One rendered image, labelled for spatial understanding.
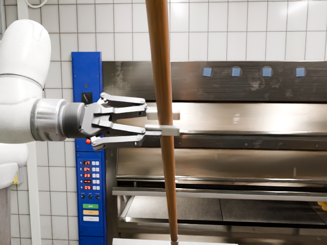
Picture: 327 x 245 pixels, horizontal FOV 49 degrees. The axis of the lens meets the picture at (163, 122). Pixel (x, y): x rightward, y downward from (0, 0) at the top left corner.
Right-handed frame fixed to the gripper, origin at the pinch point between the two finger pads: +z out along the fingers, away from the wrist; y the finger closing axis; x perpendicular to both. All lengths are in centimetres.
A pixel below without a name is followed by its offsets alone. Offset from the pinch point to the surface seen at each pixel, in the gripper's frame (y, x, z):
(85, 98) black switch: -72, -92, -49
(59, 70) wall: -88, -88, -66
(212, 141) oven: -58, -111, 20
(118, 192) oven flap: -29, -118, -30
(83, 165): -46, -120, -52
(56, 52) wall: -95, -81, -67
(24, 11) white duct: -110, -66, -83
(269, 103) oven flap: -75, -99, 50
